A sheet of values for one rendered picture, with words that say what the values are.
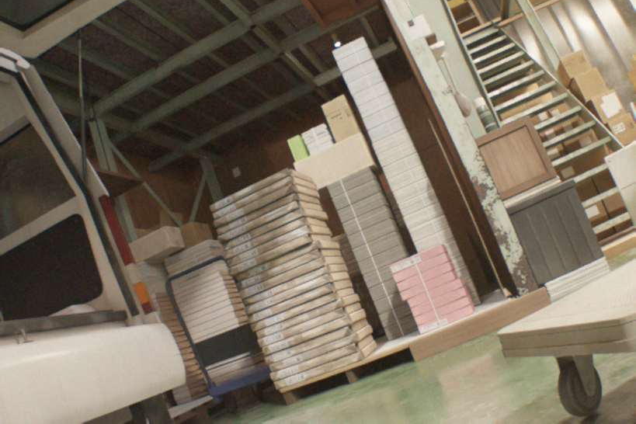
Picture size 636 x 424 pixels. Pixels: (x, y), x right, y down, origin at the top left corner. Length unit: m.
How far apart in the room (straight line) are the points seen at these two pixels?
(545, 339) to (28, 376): 1.16
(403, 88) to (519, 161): 4.57
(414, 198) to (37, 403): 2.30
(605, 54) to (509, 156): 4.26
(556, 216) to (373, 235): 1.03
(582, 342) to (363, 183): 2.53
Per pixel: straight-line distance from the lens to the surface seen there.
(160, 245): 4.50
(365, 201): 3.19
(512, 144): 2.83
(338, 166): 3.26
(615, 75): 6.89
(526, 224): 2.78
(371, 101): 3.30
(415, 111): 7.16
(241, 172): 7.25
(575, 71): 5.13
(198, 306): 4.60
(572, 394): 1.00
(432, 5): 3.97
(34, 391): 1.49
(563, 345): 0.84
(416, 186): 3.17
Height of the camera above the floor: 0.34
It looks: 11 degrees up
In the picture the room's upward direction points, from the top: 22 degrees counter-clockwise
